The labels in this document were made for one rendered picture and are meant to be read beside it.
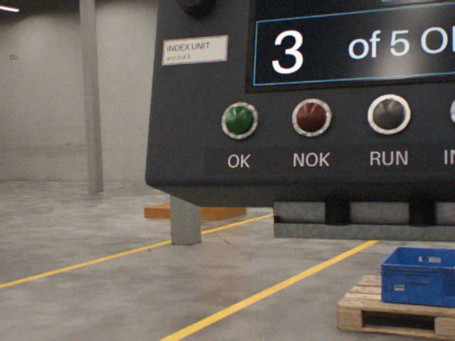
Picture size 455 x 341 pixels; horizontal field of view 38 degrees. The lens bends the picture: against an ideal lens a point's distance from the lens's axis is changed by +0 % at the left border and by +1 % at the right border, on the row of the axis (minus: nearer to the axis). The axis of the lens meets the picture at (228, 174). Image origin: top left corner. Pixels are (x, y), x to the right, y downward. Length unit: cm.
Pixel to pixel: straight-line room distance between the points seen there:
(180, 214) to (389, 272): 334
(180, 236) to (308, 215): 623
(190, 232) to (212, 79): 623
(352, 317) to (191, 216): 325
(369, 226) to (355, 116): 10
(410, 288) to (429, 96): 337
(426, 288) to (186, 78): 335
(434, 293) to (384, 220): 327
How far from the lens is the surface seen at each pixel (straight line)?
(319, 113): 43
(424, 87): 44
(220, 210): 863
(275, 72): 45
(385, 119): 42
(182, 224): 670
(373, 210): 49
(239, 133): 44
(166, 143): 47
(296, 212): 50
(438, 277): 375
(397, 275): 378
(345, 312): 378
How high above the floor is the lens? 111
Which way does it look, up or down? 3 degrees down
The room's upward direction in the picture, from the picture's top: 2 degrees counter-clockwise
